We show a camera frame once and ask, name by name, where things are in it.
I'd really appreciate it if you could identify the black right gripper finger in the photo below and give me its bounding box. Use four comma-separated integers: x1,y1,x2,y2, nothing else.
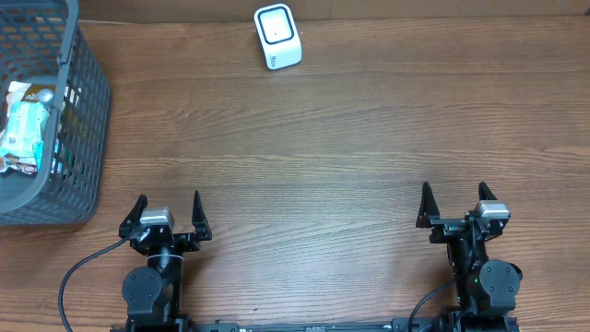
478,182,497,201
416,182,441,229

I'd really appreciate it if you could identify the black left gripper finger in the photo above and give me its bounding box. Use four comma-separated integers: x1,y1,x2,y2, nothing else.
192,191,212,241
118,195,148,239

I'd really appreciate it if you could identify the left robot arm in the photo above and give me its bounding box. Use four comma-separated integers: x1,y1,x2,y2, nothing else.
119,192,212,331

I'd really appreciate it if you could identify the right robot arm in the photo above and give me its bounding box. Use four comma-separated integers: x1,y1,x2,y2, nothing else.
407,182,523,332

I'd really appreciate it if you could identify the white barcode scanner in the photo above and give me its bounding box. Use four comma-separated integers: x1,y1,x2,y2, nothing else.
254,3,302,70

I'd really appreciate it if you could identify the teal white snack packet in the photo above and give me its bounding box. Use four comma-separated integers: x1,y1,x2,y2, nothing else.
1,101,49,158

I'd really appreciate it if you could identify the silver round ball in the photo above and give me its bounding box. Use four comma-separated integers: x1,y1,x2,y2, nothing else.
37,89,54,104

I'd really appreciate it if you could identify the brown snack packet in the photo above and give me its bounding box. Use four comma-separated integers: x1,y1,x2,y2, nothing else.
6,81,54,103

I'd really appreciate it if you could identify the grey plastic mesh basket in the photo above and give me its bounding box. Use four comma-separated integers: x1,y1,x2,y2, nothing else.
1,0,112,226

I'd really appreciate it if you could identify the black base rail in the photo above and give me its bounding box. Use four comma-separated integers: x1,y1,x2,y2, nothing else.
110,317,520,332

